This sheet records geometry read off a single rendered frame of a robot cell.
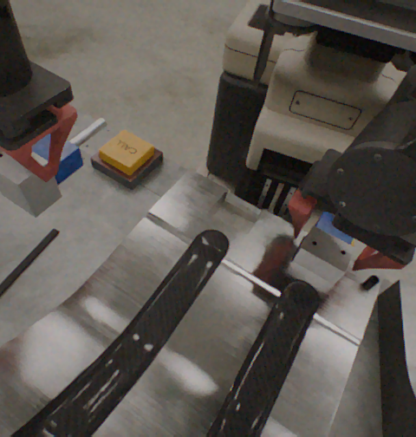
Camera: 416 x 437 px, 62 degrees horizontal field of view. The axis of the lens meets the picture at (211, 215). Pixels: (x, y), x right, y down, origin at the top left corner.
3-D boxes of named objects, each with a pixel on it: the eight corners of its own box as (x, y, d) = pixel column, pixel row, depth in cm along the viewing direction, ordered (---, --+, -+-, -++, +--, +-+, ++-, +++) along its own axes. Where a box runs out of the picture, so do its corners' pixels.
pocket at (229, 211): (223, 206, 46) (227, 188, 43) (257, 225, 45) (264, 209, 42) (204, 229, 43) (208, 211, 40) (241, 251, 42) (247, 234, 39)
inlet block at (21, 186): (90, 130, 43) (82, 93, 39) (121, 147, 42) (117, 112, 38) (2, 195, 36) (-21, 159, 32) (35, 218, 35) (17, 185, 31)
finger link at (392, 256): (365, 302, 35) (422, 256, 27) (302, 264, 37) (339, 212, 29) (381, 254, 39) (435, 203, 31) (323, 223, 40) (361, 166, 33)
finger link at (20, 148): (39, 211, 31) (2, 132, 24) (-16, 174, 33) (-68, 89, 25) (92, 167, 35) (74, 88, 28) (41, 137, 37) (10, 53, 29)
